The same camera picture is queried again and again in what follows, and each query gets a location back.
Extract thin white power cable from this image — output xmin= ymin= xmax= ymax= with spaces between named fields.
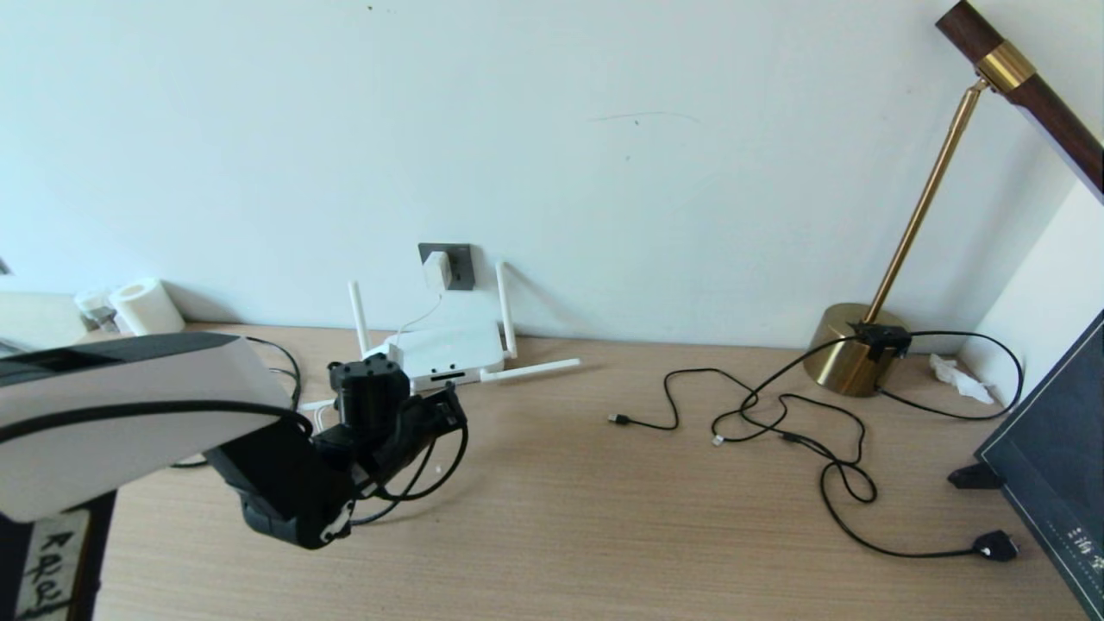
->
xmin=302 ymin=289 xmax=445 ymax=432

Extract black junction box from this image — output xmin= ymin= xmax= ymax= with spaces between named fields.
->
xmin=850 ymin=321 xmax=912 ymax=361

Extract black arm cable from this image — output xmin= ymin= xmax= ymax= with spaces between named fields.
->
xmin=0 ymin=398 xmax=472 ymax=525

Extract black USB cable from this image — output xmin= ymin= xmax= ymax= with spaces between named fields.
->
xmin=608 ymin=336 xmax=862 ymax=432
xmin=818 ymin=427 xmax=1020 ymax=562

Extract black ethernet cable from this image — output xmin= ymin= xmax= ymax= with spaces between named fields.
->
xmin=172 ymin=338 xmax=471 ymax=525

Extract grey wall socket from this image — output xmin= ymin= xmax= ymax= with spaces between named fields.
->
xmin=418 ymin=243 xmax=475 ymax=292

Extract white router with four antennas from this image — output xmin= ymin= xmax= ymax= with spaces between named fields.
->
xmin=298 ymin=261 xmax=580 ymax=413

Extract white toilet paper roll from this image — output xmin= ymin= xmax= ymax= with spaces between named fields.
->
xmin=110 ymin=278 xmax=186 ymax=337

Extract crumpled white tissue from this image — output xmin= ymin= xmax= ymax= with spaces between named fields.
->
xmin=928 ymin=354 xmax=996 ymax=406

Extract small clear jar white lid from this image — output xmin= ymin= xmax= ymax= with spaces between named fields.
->
xmin=76 ymin=290 xmax=120 ymax=334

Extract thin black lamp cord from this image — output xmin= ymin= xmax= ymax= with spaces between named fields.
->
xmin=876 ymin=329 xmax=1025 ymax=421

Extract dark blue framed board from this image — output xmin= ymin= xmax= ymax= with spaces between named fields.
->
xmin=975 ymin=310 xmax=1104 ymax=618

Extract black cable with silver tip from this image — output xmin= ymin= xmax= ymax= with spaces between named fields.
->
xmin=712 ymin=392 xmax=879 ymax=505

